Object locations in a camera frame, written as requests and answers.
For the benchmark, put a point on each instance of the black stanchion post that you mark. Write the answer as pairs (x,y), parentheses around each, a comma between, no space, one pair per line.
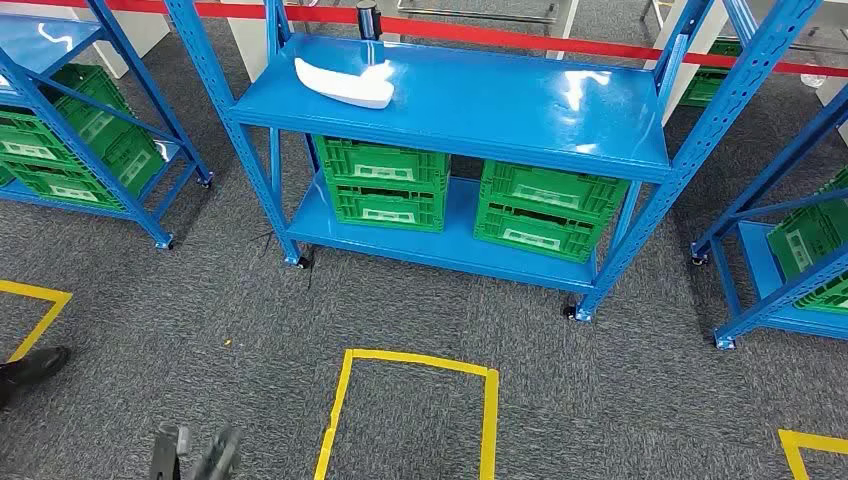
(368,20)

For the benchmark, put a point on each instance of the person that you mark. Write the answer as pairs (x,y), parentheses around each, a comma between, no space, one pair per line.
(33,368)

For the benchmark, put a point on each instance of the yellow floor tape square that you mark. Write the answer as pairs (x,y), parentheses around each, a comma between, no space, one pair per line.
(815,442)
(491,430)
(40,290)

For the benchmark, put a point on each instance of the blue metal shelf rack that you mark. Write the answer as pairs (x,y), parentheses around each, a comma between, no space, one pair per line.
(40,40)
(755,265)
(464,99)

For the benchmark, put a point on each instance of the white curved plastic part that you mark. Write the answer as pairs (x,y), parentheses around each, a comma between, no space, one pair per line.
(344,89)

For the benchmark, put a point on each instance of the white panel table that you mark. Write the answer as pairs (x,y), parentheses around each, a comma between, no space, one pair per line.
(705,26)

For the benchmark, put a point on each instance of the red barrier belt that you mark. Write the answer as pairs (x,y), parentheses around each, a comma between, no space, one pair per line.
(225,10)
(530,41)

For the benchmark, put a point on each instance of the clear plastic bottle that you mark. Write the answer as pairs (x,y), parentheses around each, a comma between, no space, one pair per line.
(813,81)

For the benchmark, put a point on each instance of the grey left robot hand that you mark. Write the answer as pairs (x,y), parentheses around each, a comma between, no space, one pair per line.
(166,457)

